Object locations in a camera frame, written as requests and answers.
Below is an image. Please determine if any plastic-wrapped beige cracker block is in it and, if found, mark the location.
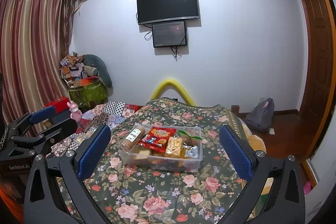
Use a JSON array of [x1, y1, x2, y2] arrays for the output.
[[131, 145, 153, 160]]

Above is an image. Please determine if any brown bread roll labelled pack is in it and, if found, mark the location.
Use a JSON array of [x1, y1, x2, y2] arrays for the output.
[[120, 125, 146, 152]]

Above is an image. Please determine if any biscuit bar pack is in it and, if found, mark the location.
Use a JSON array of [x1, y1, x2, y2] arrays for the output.
[[164, 137, 183, 158]]

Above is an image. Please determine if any red box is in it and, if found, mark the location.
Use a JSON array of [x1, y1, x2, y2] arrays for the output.
[[44, 97, 70, 114]]

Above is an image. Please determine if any pink toy figure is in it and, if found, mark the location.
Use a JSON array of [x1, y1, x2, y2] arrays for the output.
[[67, 101, 83, 122]]

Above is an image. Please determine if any yellow foam bed rail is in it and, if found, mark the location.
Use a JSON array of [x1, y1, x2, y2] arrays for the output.
[[151, 79, 196, 106]]

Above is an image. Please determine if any small wall monitor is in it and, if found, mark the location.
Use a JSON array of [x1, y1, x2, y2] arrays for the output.
[[152, 21, 187, 48]]

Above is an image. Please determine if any grey plush pillow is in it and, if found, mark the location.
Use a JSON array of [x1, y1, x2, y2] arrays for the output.
[[83, 54, 113, 88]]

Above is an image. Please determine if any green peas snack bag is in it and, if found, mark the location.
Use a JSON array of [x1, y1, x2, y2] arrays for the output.
[[178, 130, 202, 145]]

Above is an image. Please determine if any green storage box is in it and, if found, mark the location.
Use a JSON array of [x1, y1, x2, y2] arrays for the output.
[[69, 80, 108, 108]]

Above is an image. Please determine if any clear plastic storage bin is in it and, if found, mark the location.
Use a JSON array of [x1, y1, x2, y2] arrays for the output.
[[119, 123, 203, 173]]

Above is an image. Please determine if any dark floral bed cover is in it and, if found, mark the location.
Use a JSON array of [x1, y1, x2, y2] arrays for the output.
[[84, 98, 249, 223]]

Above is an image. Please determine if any wooden door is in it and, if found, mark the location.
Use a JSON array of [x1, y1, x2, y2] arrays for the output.
[[301, 0, 335, 159]]

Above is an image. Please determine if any grey backpack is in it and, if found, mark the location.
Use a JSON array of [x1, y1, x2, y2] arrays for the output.
[[245, 98, 274, 132]]

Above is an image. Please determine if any striped pink curtain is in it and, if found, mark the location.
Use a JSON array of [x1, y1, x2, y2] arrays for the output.
[[1, 0, 76, 124]]

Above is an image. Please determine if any patchwork quilt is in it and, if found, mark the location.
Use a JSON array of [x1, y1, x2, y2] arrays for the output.
[[47, 101, 142, 157]]

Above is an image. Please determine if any red snack bag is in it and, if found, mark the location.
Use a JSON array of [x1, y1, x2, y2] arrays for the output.
[[138, 127, 176, 153]]

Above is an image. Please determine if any black wall television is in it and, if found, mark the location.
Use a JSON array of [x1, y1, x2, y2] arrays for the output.
[[137, 0, 199, 25]]

